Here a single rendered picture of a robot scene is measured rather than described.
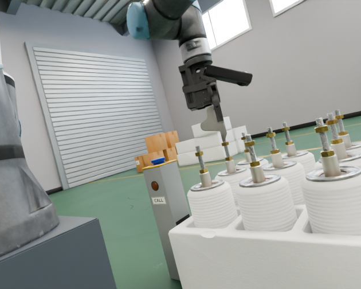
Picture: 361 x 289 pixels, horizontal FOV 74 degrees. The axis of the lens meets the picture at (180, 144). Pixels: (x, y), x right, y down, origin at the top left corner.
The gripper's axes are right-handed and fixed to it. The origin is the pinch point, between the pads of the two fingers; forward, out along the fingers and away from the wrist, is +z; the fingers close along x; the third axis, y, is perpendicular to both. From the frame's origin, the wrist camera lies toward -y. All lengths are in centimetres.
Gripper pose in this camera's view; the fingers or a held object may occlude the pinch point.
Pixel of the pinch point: (225, 135)
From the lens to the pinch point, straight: 61.9
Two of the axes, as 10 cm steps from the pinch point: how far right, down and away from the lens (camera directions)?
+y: -9.5, 2.4, 1.8
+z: 2.5, 9.7, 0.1
